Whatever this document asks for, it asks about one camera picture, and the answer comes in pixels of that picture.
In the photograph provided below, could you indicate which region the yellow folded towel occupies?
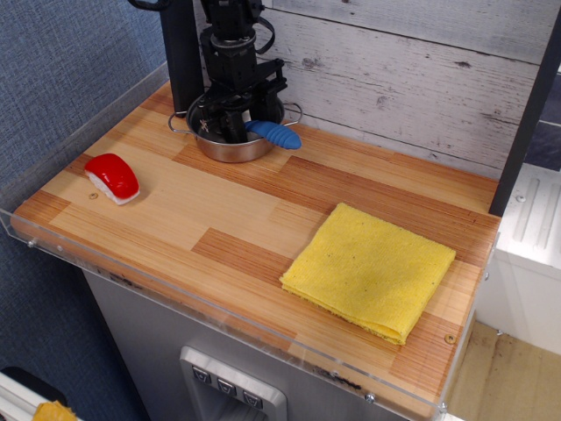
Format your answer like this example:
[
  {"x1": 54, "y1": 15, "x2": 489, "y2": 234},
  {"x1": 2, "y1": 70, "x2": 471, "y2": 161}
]
[{"x1": 280, "y1": 203, "x2": 456, "y2": 346}]

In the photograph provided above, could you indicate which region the stainless steel pot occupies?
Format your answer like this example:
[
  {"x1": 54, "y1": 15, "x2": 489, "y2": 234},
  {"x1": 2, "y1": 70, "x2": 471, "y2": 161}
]
[{"x1": 168, "y1": 96, "x2": 300, "y2": 163}]

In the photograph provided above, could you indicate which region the black right vertical post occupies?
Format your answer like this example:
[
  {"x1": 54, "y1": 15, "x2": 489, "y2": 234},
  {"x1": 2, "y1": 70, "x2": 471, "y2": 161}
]
[{"x1": 488, "y1": 11, "x2": 560, "y2": 217}]

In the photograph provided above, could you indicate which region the black left vertical post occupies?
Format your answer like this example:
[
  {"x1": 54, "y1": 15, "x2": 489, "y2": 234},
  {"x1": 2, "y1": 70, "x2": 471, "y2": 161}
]
[{"x1": 160, "y1": 0, "x2": 204, "y2": 112}]

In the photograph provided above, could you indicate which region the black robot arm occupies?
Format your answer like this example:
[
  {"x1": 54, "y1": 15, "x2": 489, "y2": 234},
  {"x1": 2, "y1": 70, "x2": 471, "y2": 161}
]
[{"x1": 197, "y1": 1, "x2": 287, "y2": 144}]

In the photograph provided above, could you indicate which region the black vertical post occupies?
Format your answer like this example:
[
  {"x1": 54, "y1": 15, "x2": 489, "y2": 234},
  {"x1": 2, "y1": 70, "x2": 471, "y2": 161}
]
[
  {"x1": 488, "y1": 11, "x2": 560, "y2": 217},
  {"x1": 160, "y1": 0, "x2": 204, "y2": 112}
]

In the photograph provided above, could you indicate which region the blue handled metal scoop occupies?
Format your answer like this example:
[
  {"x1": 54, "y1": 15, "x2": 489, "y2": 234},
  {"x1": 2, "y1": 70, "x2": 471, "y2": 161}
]
[{"x1": 245, "y1": 120, "x2": 302, "y2": 150}]

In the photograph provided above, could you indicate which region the white ribbed cabinet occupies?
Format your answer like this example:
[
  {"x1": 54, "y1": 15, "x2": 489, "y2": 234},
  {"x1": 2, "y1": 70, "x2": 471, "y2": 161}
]
[{"x1": 475, "y1": 164, "x2": 560, "y2": 354}]

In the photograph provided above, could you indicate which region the grey metal cabinet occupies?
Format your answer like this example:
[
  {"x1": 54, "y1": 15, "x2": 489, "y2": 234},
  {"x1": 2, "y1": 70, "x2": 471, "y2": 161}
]
[{"x1": 85, "y1": 273, "x2": 398, "y2": 420}]

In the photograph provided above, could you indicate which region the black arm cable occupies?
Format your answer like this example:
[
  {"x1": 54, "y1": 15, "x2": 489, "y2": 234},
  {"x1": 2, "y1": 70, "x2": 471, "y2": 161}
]
[{"x1": 253, "y1": 12, "x2": 277, "y2": 56}]

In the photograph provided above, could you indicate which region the red toy sushi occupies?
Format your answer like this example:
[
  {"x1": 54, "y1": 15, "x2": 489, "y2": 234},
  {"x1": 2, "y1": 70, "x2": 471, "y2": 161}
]
[{"x1": 84, "y1": 153, "x2": 140, "y2": 205}]

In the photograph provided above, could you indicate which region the yellow object bottom corner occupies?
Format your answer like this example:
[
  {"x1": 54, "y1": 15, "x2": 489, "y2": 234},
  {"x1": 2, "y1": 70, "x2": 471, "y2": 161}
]
[{"x1": 32, "y1": 401, "x2": 78, "y2": 421}]

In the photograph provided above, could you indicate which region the silver button panel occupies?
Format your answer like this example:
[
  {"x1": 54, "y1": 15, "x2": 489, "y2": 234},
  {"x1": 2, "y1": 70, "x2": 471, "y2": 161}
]
[{"x1": 180, "y1": 346, "x2": 288, "y2": 420}]

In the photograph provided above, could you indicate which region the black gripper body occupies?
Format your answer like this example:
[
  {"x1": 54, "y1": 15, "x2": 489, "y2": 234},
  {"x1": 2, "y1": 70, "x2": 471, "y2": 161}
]
[{"x1": 197, "y1": 30, "x2": 287, "y2": 113}]

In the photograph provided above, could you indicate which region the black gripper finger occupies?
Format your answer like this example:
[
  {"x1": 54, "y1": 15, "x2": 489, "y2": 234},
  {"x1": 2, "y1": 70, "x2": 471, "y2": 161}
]
[
  {"x1": 219, "y1": 111, "x2": 247, "y2": 144},
  {"x1": 252, "y1": 85, "x2": 283, "y2": 124}
]

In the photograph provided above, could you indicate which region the clear acrylic edge guard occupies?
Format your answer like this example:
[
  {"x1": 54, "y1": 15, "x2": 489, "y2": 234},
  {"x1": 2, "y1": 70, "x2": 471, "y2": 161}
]
[{"x1": 1, "y1": 211, "x2": 448, "y2": 420}]

